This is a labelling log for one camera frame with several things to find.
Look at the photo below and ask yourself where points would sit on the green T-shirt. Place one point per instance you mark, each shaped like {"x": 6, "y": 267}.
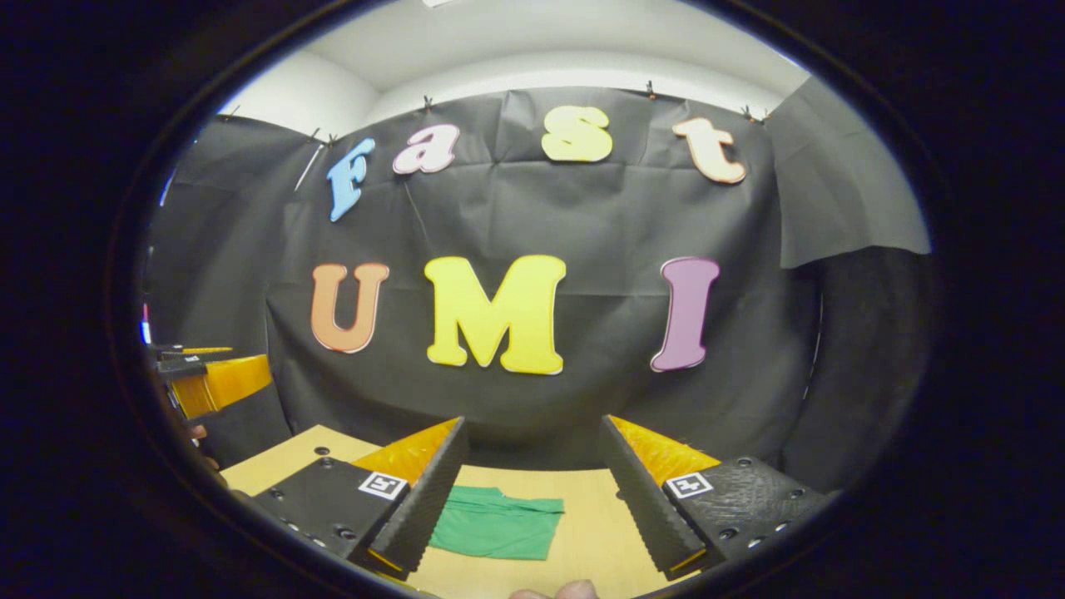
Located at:
{"x": 499, "y": 524}

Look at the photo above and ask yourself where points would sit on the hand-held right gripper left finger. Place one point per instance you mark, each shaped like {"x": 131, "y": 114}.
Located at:
{"x": 420, "y": 507}

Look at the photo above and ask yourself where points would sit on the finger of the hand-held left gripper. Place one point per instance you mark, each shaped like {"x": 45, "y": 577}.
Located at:
{"x": 195, "y": 356}
{"x": 237, "y": 381}

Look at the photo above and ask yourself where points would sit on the black backdrop cloth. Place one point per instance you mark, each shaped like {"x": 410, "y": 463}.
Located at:
{"x": 599, "y": 216}

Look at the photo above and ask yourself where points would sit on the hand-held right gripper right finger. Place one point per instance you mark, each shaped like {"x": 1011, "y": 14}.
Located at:
{"x": 641, "y": 507}

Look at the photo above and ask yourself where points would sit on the computer monitor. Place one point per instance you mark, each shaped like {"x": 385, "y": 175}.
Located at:
{"x": 146, "y": 329}

